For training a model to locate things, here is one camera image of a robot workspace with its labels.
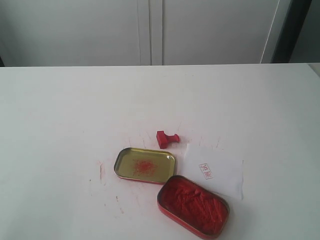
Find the red stamp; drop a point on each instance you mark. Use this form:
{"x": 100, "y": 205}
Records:
{"x": 164, "y": 140}

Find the red ink pad tin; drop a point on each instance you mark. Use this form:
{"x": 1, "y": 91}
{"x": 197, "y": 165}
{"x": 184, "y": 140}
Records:
{"x": 200, "y": 211}

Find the gold tin lid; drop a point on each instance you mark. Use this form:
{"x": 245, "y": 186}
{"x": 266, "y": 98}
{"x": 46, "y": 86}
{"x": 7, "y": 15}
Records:
{"x": 145, "y": 165}

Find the white paper sheet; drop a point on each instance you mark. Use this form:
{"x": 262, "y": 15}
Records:
{"x": 213, "y": 170}

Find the white cabinet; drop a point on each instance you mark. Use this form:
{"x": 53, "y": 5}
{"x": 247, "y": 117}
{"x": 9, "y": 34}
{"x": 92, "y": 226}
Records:
{"x": 134, "y": 32}

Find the black vertical post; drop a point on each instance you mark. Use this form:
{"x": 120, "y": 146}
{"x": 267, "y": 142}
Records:
{"x": 290, "y": 31}

